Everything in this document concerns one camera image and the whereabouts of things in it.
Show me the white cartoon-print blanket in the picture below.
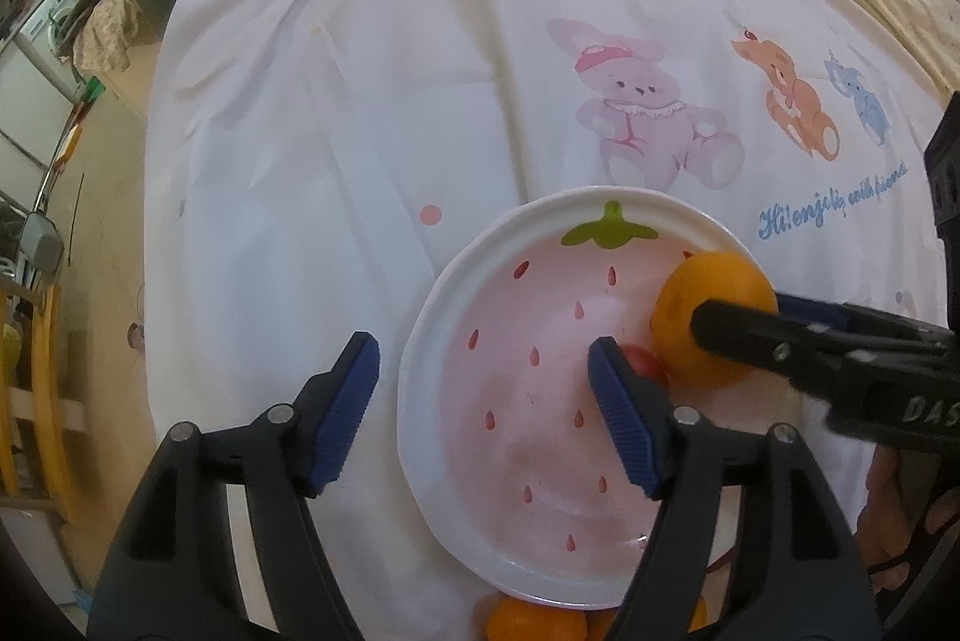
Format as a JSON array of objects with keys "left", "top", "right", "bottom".
[{"left": 146, "top": 0, "right": 960, "bottom": 641}]

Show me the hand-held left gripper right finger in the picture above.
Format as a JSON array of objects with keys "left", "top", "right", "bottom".
[{"left": 587, "top": 336, "right": 886, "bottom": 641}]

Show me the small tangerine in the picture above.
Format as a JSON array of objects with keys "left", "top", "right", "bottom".
[
  {"left": 486, "top": 596, "right": 590, "bottom": 641},
  {"left": 587, "top": 600, "right": 710, "bottom": 641}
]

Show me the mop with green clip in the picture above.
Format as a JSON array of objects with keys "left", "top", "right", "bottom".
[{"left": 45, "top": 74, "right": 106, "bottom": 214}]

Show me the large orange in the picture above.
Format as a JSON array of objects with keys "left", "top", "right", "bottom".
[{"left": 649, "top": 252, "right": 779, "bottom": 387}]

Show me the white washing machine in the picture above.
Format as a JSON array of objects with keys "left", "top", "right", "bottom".
[{"left": 15, "top": 0, "right": 83, "bottom": 57}]

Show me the floral cloth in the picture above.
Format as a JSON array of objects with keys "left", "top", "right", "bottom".
[{"left": 75, "top": 0, "right": 162, "bottom": 79}]

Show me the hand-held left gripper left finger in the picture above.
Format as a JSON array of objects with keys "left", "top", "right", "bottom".
[{"left": 86, "top": 332, "right": 381, "bottom": 641}]

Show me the strawberry-print white plate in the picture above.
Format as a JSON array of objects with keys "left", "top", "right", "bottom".
[{"left": 396, "top": 185, "right": 781, "bottom": 612}]

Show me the white cabinet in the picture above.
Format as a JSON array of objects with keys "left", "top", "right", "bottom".
[{"left": 0, "top": 33, "right": 83, "bottom": 177}]

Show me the wooden chair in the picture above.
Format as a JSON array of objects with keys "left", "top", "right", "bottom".
[{"left": 0, "top": 273, "right": 83, "bottom": 522}]

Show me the person's right hand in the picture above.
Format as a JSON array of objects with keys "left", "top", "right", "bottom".
[{"left": 862, "top": 446, "right": 938, "bottom": 583}]

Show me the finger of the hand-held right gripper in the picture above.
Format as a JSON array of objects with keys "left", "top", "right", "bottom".
[
  {"left": 775, "top": 292, "right": 957, "bottom": 346},
  {"left": 688, "top": 299, "right": 947, "bottom": 403}
]

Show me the red cherry tomato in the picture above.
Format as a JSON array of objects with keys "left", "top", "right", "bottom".
[{"left": 619, "top": 345, "right": 670, "bottom": 391}]

